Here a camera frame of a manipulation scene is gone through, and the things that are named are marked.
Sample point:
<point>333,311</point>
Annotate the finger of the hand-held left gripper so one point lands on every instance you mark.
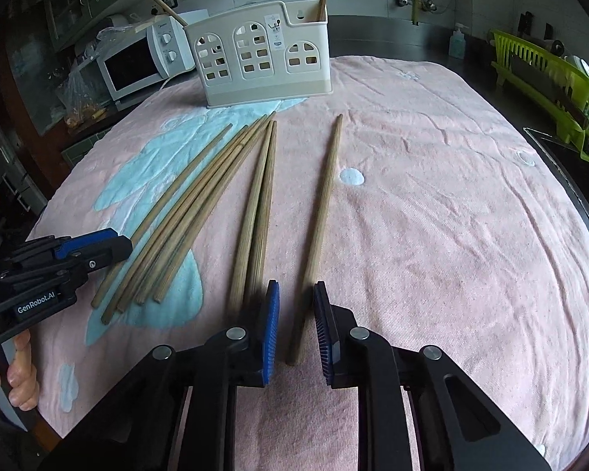
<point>108,252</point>
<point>86,241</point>

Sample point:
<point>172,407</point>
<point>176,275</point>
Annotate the blue soap pump bottle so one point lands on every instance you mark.
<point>456,41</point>

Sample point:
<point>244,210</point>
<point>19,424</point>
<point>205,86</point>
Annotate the clear plastic food bag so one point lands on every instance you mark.
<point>78,93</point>

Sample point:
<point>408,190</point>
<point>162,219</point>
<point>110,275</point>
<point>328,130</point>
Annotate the white microwave oven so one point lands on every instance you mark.
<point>137,59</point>

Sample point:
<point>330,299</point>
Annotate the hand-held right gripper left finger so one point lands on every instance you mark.
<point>271,333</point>

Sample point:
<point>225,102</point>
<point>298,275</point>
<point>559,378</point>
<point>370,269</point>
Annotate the clear plastic bag on microwave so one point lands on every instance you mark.
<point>113,29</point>

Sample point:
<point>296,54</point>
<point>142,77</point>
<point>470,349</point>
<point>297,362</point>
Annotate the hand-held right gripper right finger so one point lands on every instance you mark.
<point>324,338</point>

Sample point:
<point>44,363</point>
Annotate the green dish rack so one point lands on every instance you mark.
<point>554,83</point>

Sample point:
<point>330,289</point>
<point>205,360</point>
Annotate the cream plastic utensil holder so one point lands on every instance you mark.
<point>255,64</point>

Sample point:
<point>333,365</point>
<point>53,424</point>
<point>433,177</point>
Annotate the pink printed towel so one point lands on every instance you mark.
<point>422,235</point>

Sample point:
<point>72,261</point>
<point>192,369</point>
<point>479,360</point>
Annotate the person's left hand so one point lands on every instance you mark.
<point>23,378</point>

